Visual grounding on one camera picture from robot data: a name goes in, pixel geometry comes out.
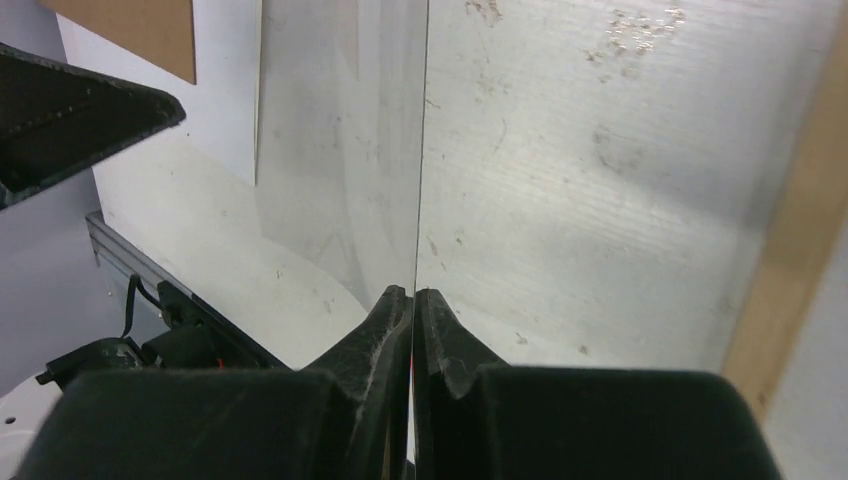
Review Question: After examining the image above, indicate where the light wooden picture frame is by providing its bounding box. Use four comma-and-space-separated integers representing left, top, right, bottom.
722, 10, 847, 422

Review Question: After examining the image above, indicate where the white photo paper sheet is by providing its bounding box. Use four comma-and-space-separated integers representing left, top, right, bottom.
57, 1, 263, 186

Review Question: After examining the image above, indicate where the clear glass pane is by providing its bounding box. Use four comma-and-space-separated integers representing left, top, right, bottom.
256, 1, 428, 309

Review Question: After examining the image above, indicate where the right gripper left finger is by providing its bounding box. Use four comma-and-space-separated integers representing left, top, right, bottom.
16, 286, 411, 479

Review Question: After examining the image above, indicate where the brown cardboard backing board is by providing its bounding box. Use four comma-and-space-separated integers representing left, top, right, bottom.
42, 0, 196, 85

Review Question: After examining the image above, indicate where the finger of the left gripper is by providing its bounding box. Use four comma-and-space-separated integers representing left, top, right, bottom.
1, 44, 186, 209

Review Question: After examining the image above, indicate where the aluminium front rail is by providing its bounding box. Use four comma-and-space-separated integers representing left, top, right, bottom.
85, 210, 192, 296

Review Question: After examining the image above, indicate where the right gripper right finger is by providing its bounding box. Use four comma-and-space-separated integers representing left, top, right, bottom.
413, 289, 781, 479

